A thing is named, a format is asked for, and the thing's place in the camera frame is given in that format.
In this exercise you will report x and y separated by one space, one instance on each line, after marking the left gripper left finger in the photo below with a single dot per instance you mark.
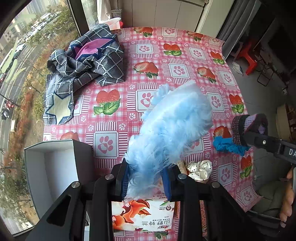
65 219

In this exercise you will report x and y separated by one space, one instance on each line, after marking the person right hand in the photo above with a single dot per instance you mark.
286 209

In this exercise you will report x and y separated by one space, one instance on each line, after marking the navy plaid folded garment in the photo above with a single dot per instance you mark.
95 56

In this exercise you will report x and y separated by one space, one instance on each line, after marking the red plastic stool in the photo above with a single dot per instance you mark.
248 54

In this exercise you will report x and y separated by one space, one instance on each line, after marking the cream polka dot scrunchie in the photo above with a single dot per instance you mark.
200 171

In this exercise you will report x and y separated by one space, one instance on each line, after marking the white slippers on floor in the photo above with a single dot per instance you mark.
237 68

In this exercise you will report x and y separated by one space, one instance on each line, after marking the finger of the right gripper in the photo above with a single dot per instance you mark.
260 141

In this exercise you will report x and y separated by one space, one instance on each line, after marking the pink strawberry paw tablecloth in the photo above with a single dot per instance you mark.
102 87

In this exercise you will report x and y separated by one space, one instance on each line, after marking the light blue fluffy cloth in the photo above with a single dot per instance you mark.
176 119

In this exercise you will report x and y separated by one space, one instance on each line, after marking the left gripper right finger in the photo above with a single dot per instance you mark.
207 211

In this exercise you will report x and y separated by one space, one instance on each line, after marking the grey open cardboard box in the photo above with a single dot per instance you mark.
52 166

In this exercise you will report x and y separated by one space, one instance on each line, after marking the beige small sock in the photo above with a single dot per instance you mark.
182 167

